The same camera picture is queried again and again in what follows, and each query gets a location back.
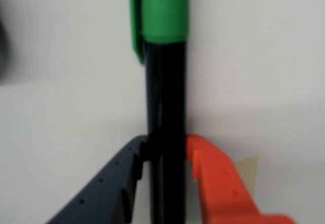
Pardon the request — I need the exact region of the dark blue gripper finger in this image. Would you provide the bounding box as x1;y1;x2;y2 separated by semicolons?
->
47;135;148;224

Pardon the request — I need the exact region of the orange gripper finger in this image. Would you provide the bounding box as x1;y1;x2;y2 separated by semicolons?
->
184;134;298;224

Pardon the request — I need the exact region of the green and black marker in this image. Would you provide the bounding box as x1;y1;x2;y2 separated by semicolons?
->
126;0;191;224

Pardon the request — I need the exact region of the wide beige masking tape strip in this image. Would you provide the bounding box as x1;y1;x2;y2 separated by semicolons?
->
235;156;259;191

